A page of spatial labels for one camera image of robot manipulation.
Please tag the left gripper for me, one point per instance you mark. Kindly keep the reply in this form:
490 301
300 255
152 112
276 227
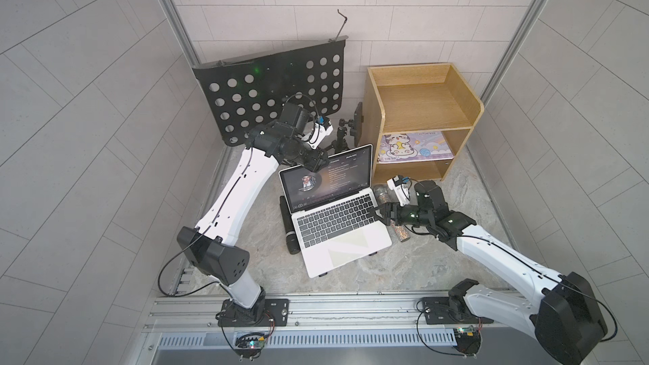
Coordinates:
337 132

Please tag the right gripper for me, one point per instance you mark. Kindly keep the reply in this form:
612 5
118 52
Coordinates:
390 211

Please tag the silver laptop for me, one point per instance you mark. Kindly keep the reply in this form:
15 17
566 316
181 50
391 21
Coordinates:
331 211

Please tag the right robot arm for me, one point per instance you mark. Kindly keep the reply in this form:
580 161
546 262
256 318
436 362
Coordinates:
559 311

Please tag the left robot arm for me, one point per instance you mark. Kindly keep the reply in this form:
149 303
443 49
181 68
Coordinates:
210 246

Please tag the black phone tripod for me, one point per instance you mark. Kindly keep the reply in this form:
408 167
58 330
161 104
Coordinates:
351 127

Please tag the cartoon cat picture book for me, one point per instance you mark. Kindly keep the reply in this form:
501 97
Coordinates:
414 147

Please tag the black microphone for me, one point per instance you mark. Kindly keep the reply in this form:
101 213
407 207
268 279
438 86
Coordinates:
292 242

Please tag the black perforated music stand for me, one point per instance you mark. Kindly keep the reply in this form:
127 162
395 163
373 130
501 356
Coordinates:
246 91

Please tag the wooden two-tier shelf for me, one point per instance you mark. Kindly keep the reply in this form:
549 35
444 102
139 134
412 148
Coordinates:
418 98

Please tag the right circuit board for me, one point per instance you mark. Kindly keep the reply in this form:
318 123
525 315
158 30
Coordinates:
468 342

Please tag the circuit board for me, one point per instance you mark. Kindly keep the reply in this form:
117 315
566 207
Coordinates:
250 345
468 342

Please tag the left circuit board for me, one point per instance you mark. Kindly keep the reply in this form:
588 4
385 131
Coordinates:
250 345

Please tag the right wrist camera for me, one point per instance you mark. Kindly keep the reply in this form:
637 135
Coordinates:
401 187

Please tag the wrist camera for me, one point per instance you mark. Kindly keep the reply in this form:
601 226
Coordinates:
322 128
401 187

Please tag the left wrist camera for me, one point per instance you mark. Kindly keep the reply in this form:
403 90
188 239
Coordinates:
322 128

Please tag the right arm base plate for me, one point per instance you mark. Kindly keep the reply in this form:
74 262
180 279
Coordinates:
448 310

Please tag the aluminium mounting rail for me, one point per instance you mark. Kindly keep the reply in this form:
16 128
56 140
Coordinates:
298 311

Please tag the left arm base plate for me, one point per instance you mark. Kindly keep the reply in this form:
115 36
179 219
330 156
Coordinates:
267 312

